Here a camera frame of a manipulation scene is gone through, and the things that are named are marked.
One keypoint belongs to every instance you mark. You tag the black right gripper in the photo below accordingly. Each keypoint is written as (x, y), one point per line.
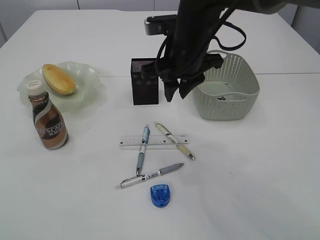
(188, 71)

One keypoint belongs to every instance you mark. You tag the beige patterned ballpoint pen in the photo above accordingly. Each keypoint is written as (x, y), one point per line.
(174, 140)

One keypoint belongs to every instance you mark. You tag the blue grip ballpoint pen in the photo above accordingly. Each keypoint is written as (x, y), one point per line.
(142, 150)

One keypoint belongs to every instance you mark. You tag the transparent plastic ruler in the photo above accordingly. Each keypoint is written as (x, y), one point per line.
(154, 140)

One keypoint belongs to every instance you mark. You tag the blue pencil sharpener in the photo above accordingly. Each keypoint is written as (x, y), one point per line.
(160, 195)

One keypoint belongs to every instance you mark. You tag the yellow bread loaf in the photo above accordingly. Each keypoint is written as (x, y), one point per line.
(58, 80)

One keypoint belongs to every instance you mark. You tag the brown Nescafe coffee bottle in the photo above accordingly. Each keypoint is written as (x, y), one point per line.
(47, 119)

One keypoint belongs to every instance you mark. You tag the pink white paper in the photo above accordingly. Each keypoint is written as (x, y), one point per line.
(222, 98)

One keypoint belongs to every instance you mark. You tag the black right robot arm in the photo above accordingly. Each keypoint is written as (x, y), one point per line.
(182, 58)

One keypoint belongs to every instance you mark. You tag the black mesh pen holder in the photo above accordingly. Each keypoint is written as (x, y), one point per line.
(144, 81)

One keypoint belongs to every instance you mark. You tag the light green plastic basket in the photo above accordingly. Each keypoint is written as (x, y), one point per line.
(235, 81)

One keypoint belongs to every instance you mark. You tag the translucent green wavy plate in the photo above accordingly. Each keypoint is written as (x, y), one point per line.
(87, 86)

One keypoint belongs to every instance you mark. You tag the grey grip ballpoint pen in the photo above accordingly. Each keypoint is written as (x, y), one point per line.
(144, 177)

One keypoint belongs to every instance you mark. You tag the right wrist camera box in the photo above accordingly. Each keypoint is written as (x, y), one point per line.
(160, 25)

